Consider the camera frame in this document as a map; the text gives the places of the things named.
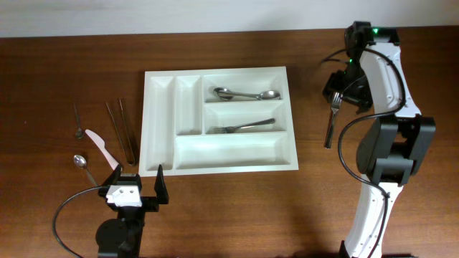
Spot pink plastic knife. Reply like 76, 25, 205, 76
85, 129, 119, 170

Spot steel fork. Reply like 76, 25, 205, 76
211, 118, 276, 134
324, 92, 342, 149

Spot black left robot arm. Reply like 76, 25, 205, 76
95, 166, 169, 257

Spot steel tongs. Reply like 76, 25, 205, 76
105, 98, 138, 166

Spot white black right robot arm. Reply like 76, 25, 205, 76
322, 21, 436, 258

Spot small dark teaspoon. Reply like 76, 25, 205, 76
73, 103, 85, 139

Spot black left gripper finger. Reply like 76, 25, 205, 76
154, 164, 169, 204
103, 164, 122, 186

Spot large steel spoon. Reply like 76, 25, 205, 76
218, 90, 282, 101
213, 87, 260, 100

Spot white plastic cutlery tray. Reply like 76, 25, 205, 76
138, 67, 298, 177

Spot small steel spoon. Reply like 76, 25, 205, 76
73, 155, 98, 186

